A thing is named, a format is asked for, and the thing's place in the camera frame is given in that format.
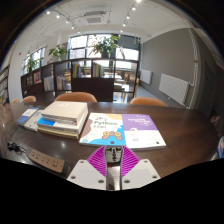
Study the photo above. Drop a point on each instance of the medium green potted plant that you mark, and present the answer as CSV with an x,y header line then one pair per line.
x,y
57,52

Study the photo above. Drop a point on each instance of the cream hardcover book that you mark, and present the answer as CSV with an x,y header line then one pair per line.
x,y
65,109

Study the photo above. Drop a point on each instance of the orange chair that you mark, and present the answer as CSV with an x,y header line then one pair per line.
x,y
15,100
76,96
29,99
147,101

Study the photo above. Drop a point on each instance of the large green potted plant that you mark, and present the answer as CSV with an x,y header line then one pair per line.
x,y
105,45

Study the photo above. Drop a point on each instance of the ceiling track spotlights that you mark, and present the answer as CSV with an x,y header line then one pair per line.
x,y
133,8

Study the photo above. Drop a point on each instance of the wall bookshelf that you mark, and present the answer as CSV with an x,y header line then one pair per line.
x,y
3,86

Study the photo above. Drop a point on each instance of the blue printed book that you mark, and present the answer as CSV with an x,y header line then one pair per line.
x,y
221,146

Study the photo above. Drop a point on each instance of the small white wall radiator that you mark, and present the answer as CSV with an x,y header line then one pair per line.
x,y
146,76

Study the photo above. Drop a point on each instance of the small black charger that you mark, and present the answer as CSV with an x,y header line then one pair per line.
x,y
113,155

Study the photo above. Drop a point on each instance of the purple and white book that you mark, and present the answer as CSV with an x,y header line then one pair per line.
x,y
142,130

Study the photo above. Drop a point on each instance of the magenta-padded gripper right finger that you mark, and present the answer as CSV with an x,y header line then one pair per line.
x,y
143,173

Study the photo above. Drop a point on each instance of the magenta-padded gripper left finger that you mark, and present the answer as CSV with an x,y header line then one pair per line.
x,y
85,173

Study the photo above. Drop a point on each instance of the dark wooden shelf unit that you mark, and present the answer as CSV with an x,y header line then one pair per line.
x,y
91,88

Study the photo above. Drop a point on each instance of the ceiling air conditioner unit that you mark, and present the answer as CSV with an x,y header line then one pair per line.
x,y
94,19

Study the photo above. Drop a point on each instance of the cyan and yellow programming book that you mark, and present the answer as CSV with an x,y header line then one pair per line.
x,y
105,129

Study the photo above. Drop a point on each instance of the side window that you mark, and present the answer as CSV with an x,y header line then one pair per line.
x,y
36,55

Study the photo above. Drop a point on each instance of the blue paperback book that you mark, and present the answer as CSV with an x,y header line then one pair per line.
x,y
26,116

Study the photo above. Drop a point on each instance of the dark grey door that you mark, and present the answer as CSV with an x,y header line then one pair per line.
x,y
208,90

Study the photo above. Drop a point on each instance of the small green potted plant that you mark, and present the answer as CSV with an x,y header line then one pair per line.
x,y
30,63

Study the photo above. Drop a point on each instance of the large main window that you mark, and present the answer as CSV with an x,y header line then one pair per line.
x,y
78,41

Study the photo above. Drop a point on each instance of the large white wall radiator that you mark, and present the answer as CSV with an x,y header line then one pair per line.
x,y
174,88

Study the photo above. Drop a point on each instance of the blue and white thick book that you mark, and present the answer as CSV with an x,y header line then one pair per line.
x,y
58,125

